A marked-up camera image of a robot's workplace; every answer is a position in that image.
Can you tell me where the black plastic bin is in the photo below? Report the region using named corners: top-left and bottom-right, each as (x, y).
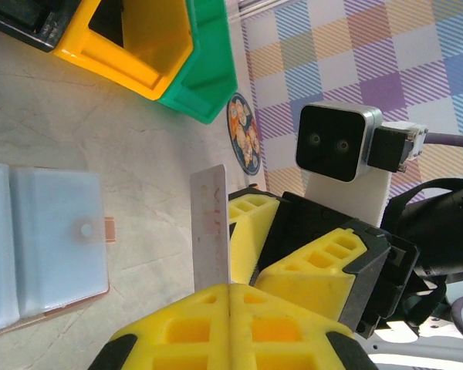
top-left (0, 0), bottom-right (82, 53)

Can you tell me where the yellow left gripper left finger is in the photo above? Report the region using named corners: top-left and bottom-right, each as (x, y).
top-left (88, 284), bottom-right (231, 370)

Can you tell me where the green plastic bin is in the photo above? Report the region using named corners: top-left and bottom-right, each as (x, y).
top-left (156, 0), bottom-right (239, 126)

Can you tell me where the white card red print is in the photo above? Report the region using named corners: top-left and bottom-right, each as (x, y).
top-left (188, 164), bottom-right (232, 288)

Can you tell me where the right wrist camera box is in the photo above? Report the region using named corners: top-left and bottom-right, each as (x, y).
top-left (295, 102), bottom-right (429, 229)

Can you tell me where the round cartoon print plate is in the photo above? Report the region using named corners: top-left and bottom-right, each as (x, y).
top-left (226, 92), bottom-right (262, 177)

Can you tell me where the tan leather card holder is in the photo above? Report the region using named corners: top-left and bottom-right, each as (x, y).
top-left (0, 162), bottom-right (119, 342)

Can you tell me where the aluminium side rail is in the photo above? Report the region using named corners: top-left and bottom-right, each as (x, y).
top-left (225, 0), bottom-right (309, 20)

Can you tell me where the yellow plastic bin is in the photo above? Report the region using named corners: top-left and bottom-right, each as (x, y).
top-left (53, 0), bottom-right (196, 103)

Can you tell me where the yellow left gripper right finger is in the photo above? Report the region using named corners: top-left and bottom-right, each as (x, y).
top-left (229, 284), bottom-right (379, 370)

